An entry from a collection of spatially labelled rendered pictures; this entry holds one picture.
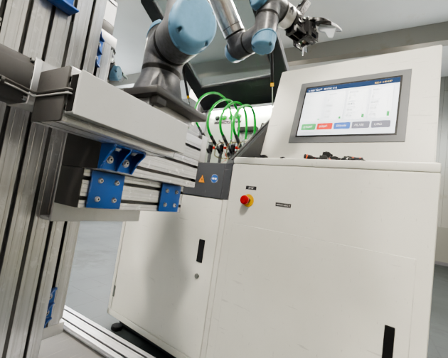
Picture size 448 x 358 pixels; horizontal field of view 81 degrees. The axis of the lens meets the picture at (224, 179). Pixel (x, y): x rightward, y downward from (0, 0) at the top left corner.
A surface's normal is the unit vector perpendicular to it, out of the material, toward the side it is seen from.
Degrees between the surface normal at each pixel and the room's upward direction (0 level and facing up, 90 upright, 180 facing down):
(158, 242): 90
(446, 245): 90
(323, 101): 76
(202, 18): 98
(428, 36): 90
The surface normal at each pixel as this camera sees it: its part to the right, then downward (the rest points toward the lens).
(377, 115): -0.51, -0.38
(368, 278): -0.56, -0.15
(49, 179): 0.86, 0.08
